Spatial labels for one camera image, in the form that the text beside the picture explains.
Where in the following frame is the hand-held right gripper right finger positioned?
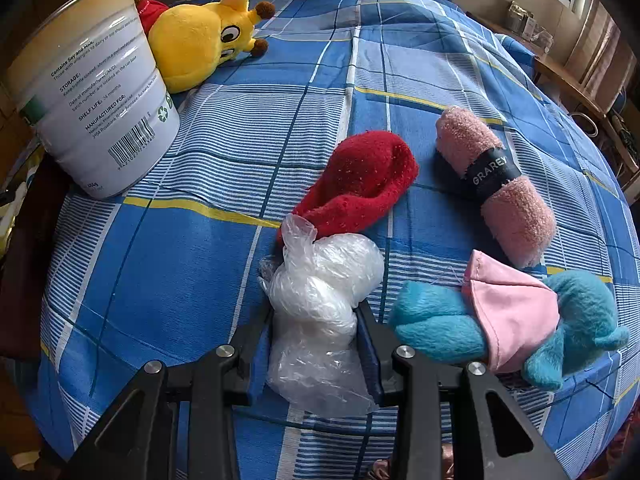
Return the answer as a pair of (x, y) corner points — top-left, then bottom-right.
(354, 302), (571, 480)

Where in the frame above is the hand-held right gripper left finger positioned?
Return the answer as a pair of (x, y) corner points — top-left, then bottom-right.
(65, 317), (274, 480)

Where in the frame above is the clear plastic bag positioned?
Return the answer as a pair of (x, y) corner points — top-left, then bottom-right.
(258, 212), (386, 418)

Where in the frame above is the blue plush toy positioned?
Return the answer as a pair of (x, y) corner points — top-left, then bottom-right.
(387, 269), (631, 392)

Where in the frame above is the pink face mask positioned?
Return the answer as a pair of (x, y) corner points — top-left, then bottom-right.
(460, 250), (559, 373)

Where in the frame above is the red fuzzy sock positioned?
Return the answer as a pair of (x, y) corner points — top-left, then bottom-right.
(276, 130), (419, 248)

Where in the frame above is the pink rolled towel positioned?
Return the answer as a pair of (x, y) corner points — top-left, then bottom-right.
(436, 106), (557, 269)

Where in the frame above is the white metal tin can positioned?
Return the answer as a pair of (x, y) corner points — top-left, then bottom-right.
(4, 0), (181, 200)

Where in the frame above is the yellow giraffe plush toy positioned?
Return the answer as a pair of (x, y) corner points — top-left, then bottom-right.
(127, 0), (276, 93)

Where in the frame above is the wooden desk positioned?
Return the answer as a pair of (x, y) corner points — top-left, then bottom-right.
(532, 52), (640, 171)

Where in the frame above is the clear desk organizer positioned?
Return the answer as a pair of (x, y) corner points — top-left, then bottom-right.
(505, 0), (554, 56)

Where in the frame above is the pink patterned curtain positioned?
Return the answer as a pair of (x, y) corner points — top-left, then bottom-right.
(565, 0), (636, 111)

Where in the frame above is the woven basket with handle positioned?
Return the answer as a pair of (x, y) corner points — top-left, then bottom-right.
(575, 112), (599, 139)

